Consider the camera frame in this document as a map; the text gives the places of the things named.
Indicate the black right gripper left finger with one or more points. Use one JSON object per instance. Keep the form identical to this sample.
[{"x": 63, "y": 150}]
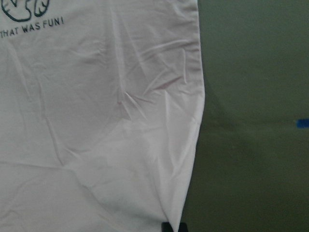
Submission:
[{"x": 166, "y": 227}]

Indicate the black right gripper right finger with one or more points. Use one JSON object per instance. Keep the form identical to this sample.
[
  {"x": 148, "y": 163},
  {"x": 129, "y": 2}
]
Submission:
[{"x": 182, "y": 227}]

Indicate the pink Snoopy t-shirt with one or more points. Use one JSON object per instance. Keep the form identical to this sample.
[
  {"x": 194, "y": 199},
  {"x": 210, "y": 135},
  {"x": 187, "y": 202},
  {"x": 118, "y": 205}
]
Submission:
[{"x": 101, "y": 103}]

